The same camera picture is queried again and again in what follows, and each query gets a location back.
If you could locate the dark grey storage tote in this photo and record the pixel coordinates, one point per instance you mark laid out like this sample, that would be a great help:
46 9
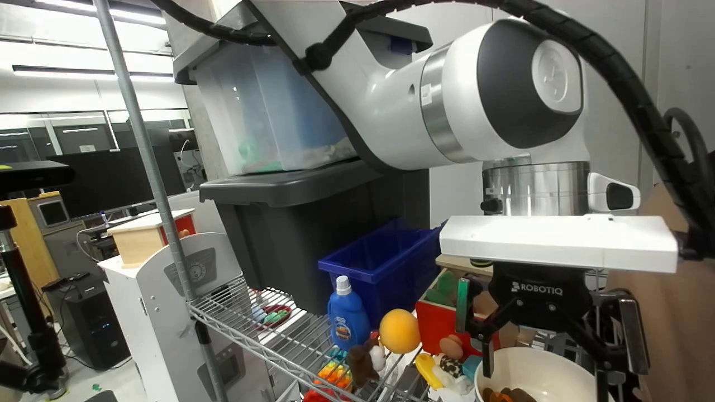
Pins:
299 238

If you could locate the small dark brown toy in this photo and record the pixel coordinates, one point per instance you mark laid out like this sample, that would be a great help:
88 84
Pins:
363 367

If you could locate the teal block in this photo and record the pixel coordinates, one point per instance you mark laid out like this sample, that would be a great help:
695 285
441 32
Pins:
473 367

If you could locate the black box unit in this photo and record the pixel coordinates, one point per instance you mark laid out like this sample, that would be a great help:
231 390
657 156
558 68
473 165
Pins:
91 320

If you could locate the white spotted toy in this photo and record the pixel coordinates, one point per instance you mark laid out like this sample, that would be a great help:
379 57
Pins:
452 367

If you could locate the white pot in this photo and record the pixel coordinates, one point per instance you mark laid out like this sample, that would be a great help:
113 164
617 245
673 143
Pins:
544 370

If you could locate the wooden peg doll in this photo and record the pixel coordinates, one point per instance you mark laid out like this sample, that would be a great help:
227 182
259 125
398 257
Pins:
452 346

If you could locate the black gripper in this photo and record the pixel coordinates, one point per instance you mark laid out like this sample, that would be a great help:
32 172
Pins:
544 294

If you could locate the small wooden box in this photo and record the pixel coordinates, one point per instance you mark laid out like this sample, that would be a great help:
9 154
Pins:
142 242

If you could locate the large cardboard box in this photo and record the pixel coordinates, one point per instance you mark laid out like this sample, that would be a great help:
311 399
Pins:
679 336

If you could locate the metal rack pole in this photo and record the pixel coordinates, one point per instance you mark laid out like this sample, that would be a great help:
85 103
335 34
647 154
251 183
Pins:
142 125

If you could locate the black stand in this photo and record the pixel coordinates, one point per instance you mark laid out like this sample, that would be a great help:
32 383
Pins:
31 179

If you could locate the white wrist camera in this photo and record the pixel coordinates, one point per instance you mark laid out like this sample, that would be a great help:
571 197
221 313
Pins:
559 242

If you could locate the light wooden cabinet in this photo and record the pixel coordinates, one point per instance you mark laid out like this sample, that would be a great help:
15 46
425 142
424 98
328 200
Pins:
31 238

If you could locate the brown plush toy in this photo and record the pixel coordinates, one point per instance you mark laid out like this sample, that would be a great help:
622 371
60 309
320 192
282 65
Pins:
506 396

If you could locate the blue detergent bottle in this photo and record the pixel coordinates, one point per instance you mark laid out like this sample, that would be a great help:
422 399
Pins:
348 320

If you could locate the yellow plastic toy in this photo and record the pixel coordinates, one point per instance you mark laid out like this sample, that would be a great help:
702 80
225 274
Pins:
427 370

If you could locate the yellow ball toy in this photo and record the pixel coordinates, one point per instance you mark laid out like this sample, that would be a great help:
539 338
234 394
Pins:
401 331

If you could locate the rainbow coloured toy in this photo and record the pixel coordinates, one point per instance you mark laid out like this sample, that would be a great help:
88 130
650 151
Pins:
336 373

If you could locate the green toy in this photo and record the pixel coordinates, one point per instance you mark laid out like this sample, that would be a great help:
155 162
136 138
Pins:
446 288

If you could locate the clear storage bin dark lid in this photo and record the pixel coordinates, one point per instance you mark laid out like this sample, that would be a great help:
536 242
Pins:
253 118

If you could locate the wooden box with red drawer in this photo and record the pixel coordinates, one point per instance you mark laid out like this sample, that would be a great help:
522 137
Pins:
436 320

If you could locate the white cabinet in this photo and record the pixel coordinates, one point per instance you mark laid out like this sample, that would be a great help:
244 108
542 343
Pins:
157 327

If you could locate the blue plastic bin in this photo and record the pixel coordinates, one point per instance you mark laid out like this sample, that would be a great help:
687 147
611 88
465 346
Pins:
387 275

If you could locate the packet with coloured items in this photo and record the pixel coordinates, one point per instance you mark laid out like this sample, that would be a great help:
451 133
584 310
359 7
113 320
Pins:
273 313

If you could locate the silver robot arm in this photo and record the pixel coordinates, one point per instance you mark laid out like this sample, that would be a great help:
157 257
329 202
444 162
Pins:
404 103

